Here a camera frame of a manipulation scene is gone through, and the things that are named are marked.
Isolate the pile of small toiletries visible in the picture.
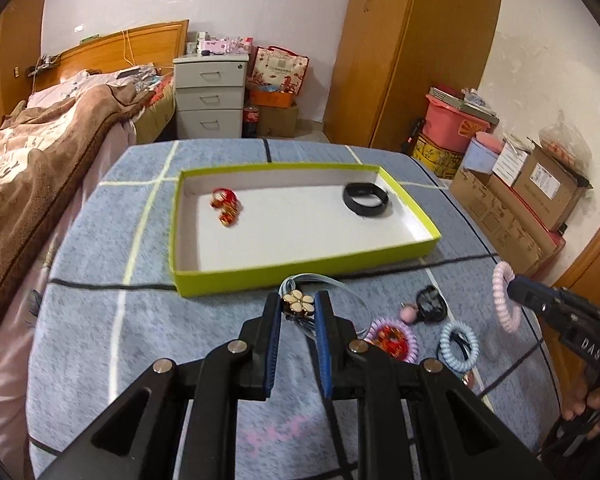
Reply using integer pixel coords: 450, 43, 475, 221
186, 31, 256, 57

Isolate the large open cardboard box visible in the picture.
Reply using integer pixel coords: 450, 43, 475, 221
449, 164, 567, 277

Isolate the lavender round box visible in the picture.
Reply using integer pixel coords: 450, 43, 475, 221
462, 132, 506, 175

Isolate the pink plastic bin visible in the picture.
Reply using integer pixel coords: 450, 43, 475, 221
423, 94, 499, 155

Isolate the green cardboard box tray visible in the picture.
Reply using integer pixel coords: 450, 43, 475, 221
171, 162, 442, 299

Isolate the brown blanket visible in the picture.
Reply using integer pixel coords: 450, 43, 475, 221
0, 81, 155, 358

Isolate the wooden bed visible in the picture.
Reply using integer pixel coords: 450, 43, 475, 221
0, 19, 191, 461

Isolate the grey drawer cabinet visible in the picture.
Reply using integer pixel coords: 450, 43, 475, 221
173, 53, 251, 140

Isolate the clear plastic bag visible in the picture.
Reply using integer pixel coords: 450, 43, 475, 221
536, 109, 592, 182

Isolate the purple spiral hair tie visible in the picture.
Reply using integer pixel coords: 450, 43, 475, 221
369, 316, 421, 365

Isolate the black hair tie round pendant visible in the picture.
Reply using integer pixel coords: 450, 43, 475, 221
450, 332, 479, 394

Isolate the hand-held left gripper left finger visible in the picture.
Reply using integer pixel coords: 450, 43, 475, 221
36, 291, 284, 480

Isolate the grey flower hair tie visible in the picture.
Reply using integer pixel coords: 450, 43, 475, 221
279, 274, 372, 342

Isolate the blue spiral hair tie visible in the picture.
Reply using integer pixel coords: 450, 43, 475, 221
437, 321, 482, 377

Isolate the wooden corner cabinet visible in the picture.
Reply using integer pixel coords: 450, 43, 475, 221
0, 0, 56, 147

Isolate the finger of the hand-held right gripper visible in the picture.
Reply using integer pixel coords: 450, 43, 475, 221
521, 298, 570, 320
507, 275, 561, 306

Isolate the cola bottle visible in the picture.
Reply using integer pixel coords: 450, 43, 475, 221
241, 104, 260, 140

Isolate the black wristband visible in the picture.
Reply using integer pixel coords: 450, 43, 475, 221
342, 182, 394, 219

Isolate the red ornate hair clip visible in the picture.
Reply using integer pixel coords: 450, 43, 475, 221
377, 326, 409, 358
209, 187, 237, 210

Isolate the person's right hand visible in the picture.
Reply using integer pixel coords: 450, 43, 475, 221
560, 379, 600, 436

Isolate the yellow patterned tin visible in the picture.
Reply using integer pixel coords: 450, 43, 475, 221
410, 132, 465, 180

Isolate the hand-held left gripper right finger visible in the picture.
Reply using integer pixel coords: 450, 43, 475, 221
314, 289, 558, 480

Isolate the black hair tie pink ball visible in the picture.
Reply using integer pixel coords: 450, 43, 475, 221
401, 285, 449, 324

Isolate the blue checkered tablecloth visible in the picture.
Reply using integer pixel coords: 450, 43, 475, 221
25, 138, 563, 480

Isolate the large wooden wardrobe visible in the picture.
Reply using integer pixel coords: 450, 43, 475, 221
324, 0, 507, 154

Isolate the white paper box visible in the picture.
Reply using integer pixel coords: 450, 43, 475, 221
490, 139, 532, 184

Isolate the wooden door frame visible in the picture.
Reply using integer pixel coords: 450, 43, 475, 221
547, 216, 600, 413

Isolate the orange box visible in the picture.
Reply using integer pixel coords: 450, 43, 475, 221
250, 87, 297, 109

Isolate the stack of books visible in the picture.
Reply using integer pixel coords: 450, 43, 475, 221
427, 86, 499, 122

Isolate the small cardboard box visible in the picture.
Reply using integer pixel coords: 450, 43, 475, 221
257, 102, 300, 137

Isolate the white charging cable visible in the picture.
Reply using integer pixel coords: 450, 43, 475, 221
121, 29, 137, 69

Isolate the pink spiral hair tie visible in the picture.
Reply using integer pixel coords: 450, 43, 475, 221
492, 261, 525, 335

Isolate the red and black tool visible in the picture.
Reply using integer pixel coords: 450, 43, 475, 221
401, 117, 426, 157

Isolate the red gift bag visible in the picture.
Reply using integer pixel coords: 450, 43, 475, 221
249, 46, 310, 97

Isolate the labelled cardboard box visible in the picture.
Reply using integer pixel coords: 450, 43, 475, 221
512, 137, 594, 232

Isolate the patterned pillow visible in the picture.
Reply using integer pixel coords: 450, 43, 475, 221
129, 62, 176, 107

